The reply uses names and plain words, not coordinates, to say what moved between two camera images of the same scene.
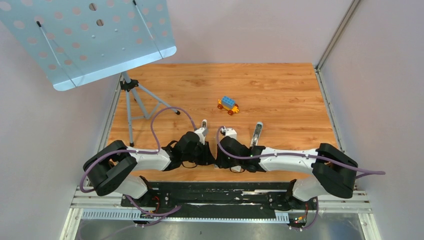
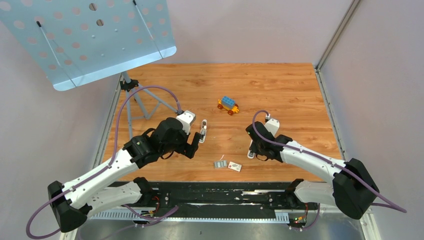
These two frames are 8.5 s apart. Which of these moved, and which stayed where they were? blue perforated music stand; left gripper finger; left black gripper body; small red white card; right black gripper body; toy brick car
Moved: left gripper finger; right black gripper body; left black gripper body
Stayed: toy brick car; blue perforated music stand; small red white card
